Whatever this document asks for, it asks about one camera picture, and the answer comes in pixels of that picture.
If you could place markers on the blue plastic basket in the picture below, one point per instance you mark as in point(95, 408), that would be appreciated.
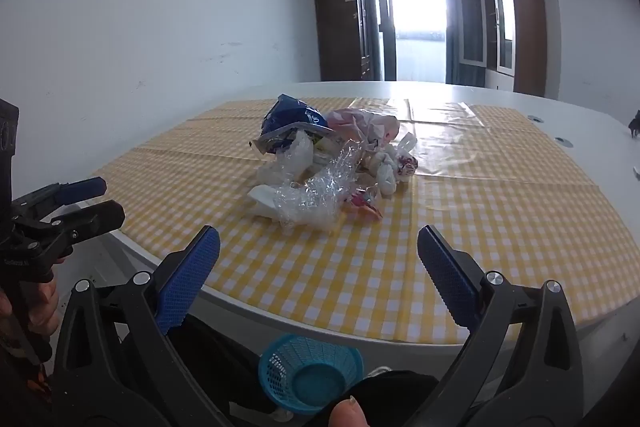
point(310, 382)

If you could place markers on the person's left hand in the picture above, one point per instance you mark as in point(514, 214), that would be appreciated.
point(42, 312)

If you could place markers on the pink plastic bag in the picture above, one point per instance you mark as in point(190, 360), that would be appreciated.
point(357, 122)

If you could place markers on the yellow checked tablecloth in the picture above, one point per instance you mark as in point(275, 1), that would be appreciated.
point(350, 272)

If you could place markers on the blue packet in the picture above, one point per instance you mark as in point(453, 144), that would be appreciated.
point(287, 117)

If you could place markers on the brown cabinet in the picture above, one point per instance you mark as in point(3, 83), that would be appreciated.
point(527, 37)

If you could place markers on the glass balcony door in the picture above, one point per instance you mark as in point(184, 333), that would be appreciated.
point(415, 7)

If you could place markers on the white knotted plastic bag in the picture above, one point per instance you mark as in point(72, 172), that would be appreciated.
point(387, 172)

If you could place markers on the clear crinkled plastic wrap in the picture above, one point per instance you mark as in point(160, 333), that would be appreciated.
point(315, 197)

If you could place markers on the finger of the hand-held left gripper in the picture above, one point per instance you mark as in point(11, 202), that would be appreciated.
point(80, 189)
point(95, 214)

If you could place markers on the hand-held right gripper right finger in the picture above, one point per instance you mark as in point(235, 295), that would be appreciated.
point(447, 277)

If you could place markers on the pink candy wrapper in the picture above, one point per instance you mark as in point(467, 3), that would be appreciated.
point(367, 207)

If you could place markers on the person's right hand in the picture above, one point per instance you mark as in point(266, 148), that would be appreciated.
point(347, 414)

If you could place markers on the dark wooden wardrobe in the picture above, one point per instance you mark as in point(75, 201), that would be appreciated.
point(335, 17)

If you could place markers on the black shirt with orange print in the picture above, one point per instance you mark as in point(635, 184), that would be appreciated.
point(30, 387)

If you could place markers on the white framed glass door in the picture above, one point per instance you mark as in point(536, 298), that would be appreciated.
point(471, 27)

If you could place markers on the small black object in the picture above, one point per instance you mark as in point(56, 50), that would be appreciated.
point(635, 122)

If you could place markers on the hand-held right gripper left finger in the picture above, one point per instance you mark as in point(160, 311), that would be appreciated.
point(192, 277)

